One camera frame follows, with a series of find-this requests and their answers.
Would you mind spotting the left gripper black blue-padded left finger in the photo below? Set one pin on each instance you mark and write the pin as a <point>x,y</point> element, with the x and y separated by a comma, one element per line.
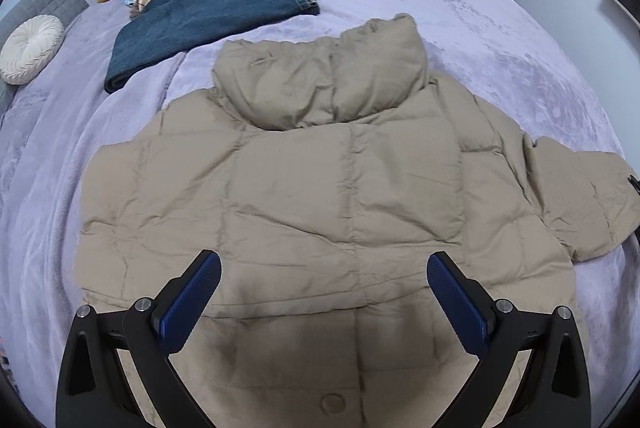
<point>93,390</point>

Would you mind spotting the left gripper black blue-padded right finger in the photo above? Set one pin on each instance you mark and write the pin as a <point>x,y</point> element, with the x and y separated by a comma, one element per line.
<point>554,389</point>

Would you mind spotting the beige puffer jacket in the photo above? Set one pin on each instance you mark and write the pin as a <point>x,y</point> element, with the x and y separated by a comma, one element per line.
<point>325,174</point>

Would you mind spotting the round cream pleated cushion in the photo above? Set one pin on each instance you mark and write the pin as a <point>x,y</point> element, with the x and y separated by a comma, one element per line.
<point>30,48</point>

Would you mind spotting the lavender plush bed blanket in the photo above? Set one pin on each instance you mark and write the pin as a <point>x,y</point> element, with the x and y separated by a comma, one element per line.
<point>56,123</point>

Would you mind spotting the folded blue jeans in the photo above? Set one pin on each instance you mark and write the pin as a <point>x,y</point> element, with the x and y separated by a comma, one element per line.
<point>168,27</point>

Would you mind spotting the grey quilted headboard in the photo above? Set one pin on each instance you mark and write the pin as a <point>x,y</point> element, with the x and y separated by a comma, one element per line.
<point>66,11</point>

